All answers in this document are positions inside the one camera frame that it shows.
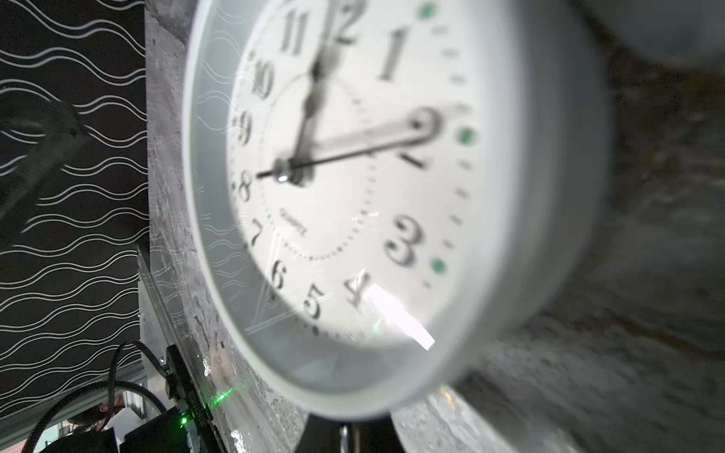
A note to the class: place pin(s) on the white twin bell alarm clock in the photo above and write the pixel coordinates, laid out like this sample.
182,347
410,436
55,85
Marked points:
384,194

